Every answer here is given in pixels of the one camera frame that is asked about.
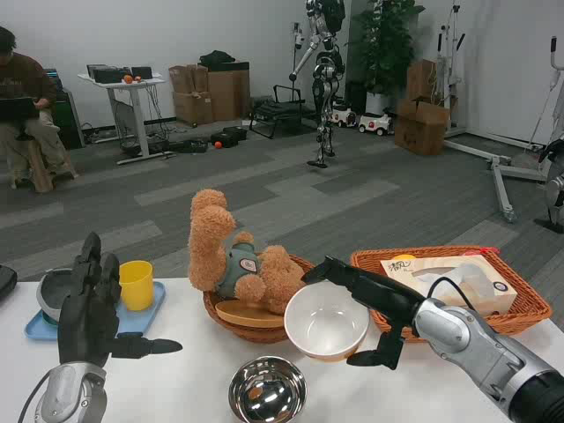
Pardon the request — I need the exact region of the large cardboard floor box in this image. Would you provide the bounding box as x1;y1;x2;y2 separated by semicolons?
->
394;100;451;156

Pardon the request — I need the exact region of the black flat floor case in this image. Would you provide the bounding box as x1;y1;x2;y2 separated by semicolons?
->
169;139;209;154

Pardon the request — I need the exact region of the beige tissue box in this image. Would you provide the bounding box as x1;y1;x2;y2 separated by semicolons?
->
380;254;519;317

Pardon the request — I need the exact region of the white standing desk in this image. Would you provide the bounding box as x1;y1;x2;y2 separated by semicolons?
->
78;72;175;167

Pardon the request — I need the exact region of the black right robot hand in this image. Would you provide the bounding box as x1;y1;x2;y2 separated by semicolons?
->
301;255;427;371

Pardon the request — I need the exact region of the yellow plastic cup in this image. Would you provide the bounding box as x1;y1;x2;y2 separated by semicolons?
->
118;260;155;312

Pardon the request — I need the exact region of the dark cabinet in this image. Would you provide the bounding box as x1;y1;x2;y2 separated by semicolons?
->
43;68;87;151

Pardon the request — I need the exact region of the black desk equipment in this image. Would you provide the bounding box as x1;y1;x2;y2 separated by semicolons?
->
86;64;153;85

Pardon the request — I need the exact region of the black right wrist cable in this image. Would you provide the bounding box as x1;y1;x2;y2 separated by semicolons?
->
427;277;475;309

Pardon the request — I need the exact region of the black equipment case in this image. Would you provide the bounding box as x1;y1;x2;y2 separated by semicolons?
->
210;126;250;149

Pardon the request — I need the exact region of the standing silver humanoid robot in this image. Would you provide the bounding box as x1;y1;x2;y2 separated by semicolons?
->
288;0;348;171

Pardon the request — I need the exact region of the brown teddy bear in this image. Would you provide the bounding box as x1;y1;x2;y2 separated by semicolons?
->
188;189;306;315

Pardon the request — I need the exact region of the black bag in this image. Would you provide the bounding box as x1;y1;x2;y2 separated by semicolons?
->
198;49;250;74

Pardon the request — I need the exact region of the shiny steel bowl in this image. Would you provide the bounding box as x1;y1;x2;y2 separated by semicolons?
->
227;355;308;423

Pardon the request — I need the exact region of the black laptop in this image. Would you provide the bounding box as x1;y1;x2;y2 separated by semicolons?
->
0;96;41;123

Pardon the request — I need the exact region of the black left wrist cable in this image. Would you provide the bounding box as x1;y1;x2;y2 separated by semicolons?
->
17;369;56;423

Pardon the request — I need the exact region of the white gantry frame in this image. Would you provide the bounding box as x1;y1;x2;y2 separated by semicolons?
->
435;0;564;224

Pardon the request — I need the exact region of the light blue plastic tray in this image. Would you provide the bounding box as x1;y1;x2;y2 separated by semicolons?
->
24;280;167;343

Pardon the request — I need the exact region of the black folding bench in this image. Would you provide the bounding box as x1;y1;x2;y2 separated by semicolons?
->
249;84;319;140

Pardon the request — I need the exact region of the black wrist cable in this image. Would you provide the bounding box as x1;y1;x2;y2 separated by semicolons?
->
17;369;56;423
427;277;475;309

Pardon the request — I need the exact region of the white and orange plastic bowl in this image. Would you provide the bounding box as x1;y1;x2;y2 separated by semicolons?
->
284;280;370;363

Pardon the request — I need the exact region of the black flat object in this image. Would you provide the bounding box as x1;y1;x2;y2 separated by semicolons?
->
0;263;19;303

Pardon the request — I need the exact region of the grey and white bowl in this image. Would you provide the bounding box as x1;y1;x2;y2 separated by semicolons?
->
36;267;77;323

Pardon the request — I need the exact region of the white toy car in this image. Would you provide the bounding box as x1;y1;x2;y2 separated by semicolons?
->
357;112;397;135
332;103;360;129

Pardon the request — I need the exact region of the orange wooden plate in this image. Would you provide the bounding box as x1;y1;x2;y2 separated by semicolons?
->
214;300;287;330

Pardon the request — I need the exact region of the silver and black humanoid robot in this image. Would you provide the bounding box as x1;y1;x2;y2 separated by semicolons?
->
535;138;564;233

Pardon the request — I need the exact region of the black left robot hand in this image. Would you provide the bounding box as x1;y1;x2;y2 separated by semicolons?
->
56;232;184;369

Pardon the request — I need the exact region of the tall cardboard box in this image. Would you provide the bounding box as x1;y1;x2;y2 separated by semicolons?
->
206;69;251;122

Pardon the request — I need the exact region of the seated person in brown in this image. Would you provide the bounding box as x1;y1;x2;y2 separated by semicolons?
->
0;26;77;191

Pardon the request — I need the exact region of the small stacked cardboard box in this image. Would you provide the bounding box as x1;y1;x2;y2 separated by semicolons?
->
405;59;438;103

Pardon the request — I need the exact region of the white camera stand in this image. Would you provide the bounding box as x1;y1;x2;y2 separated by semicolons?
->
289;21;306;89

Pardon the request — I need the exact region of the green potted plant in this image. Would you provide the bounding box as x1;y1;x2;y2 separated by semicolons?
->
346;0;427;116

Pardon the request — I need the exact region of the round wicker basket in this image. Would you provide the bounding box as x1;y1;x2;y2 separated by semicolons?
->
202;254;316;345

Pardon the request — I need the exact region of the rectangular wicker basket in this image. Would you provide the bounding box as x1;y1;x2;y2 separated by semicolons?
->
350;245;553;343

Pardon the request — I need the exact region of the low cardboard box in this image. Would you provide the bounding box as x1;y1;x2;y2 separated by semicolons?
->
169;64;215;127

